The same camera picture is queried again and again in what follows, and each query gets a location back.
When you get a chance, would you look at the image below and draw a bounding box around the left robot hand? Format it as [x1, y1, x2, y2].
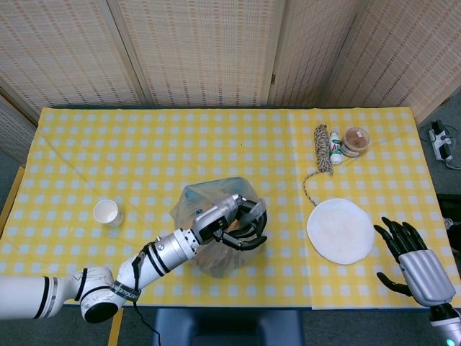
[191, 194, 268, 251]

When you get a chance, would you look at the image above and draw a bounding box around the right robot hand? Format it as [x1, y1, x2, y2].
[373, 216, 456, 307]

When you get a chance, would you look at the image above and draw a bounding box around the clear plastic bag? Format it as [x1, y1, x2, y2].
[168, 176, 267, 279]

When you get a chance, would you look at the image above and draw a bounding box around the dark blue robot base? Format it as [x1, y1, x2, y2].
[152, 309, 304, 346]

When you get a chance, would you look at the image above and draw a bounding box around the white round plate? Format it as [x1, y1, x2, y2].
[306, 198, 375, 265]

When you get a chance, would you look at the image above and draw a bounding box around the yellow checkered tablecloth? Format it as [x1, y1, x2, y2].
[0, 106, 461, 311]

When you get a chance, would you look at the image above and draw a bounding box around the white paper cup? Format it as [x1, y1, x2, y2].
[93, 199, 125, 227]

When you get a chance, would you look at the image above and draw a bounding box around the white power strip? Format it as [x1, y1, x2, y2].
[428, 120, 457, 162]

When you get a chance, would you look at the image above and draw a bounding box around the small white drink bottle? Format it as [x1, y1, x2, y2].
[329, 131, 343, 165]

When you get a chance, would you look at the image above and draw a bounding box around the clear lidded food cup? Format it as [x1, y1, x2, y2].
[340, 126, 372, 158]

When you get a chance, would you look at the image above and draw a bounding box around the folding woven screen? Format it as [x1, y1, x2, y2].
[0, 0, 461, 165]

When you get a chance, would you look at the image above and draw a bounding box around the braided rope bundle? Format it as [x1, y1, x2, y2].
[302, 123, 335, 207]

